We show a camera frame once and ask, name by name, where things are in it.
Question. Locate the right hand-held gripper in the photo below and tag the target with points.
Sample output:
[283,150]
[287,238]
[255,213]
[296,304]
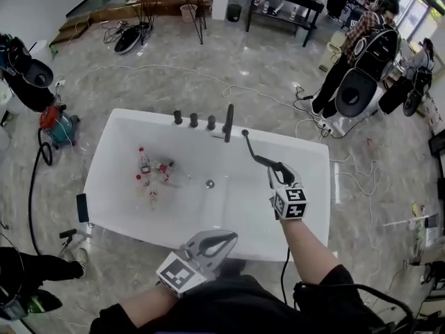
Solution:
[290,204]

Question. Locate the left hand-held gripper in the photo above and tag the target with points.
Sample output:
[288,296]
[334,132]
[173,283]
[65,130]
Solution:
[180,275]

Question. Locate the person's left forearm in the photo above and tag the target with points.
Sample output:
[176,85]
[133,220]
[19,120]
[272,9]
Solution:
[149,306]

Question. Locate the person's right forearm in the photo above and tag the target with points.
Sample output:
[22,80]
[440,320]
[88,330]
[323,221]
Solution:
[309,252]

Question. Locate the white bathtub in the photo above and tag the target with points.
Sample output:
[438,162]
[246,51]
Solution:
[236,207]

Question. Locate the white power strip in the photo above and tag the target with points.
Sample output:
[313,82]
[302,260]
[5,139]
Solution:
[330,127]

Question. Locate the person's black shirt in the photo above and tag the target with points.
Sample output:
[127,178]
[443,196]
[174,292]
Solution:
[243,311]

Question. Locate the clear capless bottle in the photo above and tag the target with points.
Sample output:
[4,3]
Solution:
[153,197]

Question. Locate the black faucet knob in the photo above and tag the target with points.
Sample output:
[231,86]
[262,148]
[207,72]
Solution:
[211,123]
[178,117]
[194,120]

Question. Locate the small bottle red label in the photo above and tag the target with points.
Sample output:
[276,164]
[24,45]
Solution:
[164,166]

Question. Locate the tall clear bottle red cap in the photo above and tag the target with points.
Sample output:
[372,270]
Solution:
[144,162]

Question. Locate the black flat tablet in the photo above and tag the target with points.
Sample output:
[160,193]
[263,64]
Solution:
[82,208]

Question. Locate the black shelf unit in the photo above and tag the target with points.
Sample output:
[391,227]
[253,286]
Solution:
[437,151]

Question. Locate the black trash bin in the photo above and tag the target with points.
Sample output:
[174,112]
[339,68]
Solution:
[234,12]

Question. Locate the pink wastebasket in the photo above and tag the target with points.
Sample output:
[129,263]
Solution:
[188,13]

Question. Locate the black and white shell backpack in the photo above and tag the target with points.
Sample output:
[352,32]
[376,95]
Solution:
[127,41]

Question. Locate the small white socket block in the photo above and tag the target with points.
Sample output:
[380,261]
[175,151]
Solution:
[60,83]

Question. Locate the wooden step platform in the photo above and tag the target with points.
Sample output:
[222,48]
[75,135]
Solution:
[71,28]

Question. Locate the white cylindrical bin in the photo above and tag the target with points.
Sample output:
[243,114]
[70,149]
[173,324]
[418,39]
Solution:
[43,49]

